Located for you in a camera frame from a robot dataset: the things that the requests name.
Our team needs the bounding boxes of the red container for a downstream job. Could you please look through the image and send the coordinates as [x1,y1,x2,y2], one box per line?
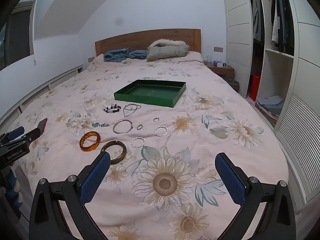
[250,74,261,102]

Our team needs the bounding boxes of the twisted silver bracelet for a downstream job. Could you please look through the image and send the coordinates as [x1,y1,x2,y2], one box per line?
[131,136,145,148]
[154,126,168,137]

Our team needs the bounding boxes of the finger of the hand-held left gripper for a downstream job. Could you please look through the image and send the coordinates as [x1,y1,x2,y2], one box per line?
[14,127,42,146]
[0,126,25,143]

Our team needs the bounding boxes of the dark window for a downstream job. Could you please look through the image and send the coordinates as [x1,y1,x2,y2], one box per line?
[0,1,35,70]

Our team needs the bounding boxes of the hanging dark clothes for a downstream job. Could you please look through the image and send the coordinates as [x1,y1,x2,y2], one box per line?
[276,0,295,54]

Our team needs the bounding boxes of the grey fur-trimmed jacket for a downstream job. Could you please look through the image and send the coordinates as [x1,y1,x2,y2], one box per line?
[146,39,190,62]

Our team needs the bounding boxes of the hanging striped shirt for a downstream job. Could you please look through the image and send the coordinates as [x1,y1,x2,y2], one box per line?
[271,0,280,43]

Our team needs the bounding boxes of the white wardrobe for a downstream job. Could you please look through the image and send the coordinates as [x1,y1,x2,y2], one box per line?
[221,0,320,213]

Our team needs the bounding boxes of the dark mesh wastebasket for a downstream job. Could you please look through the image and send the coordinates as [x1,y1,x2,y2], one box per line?
[226,79,240,91]

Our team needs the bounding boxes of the folded light blue clothes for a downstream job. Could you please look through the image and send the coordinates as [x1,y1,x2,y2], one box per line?
[256,95,285,117]

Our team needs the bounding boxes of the white louvered panel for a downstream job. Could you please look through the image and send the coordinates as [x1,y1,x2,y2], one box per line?
[277,92,320,203]

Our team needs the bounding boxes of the amber bangle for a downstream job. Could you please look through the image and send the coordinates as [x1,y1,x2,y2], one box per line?
[79,131,101,152]

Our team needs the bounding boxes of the low white wall cabinets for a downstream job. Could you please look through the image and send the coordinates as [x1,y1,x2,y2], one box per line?
[0,65,84,120]

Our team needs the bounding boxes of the thin silver bangle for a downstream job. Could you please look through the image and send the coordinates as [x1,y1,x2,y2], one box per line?
[113,119,133,134]

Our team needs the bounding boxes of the wooden nightstand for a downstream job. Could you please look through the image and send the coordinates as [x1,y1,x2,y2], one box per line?
[206,65,235,80]

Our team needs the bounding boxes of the green tray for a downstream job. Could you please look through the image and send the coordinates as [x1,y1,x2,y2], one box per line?
[114,79,187,108]

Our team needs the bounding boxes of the dark olive bangle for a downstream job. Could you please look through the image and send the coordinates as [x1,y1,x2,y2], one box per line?
[101,140,127,165]

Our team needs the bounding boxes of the small blue folded garment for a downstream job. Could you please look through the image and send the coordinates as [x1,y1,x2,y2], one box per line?
[129,50,148,60]

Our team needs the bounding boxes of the beaded bracelet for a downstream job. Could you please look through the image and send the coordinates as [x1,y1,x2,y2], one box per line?
[102,103,122,114]

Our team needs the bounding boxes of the silver chain necklace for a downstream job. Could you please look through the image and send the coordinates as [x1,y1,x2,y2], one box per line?
[122,103,142,118]

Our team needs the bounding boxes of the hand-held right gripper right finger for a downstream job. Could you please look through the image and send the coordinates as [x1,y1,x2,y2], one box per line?
[215,152,297,240]

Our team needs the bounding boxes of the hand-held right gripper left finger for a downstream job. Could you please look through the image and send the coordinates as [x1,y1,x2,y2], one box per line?
[29,151,112,240]

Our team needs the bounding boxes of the hanging grey garment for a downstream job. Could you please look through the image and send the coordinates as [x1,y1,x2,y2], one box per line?
[251,0,263,42]

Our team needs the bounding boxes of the wooden headboard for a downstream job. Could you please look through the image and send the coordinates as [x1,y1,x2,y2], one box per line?
[94,29,202,57]

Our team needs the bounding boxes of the large blue folded garment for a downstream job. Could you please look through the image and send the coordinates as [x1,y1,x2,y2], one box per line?
[103,47,132,62]

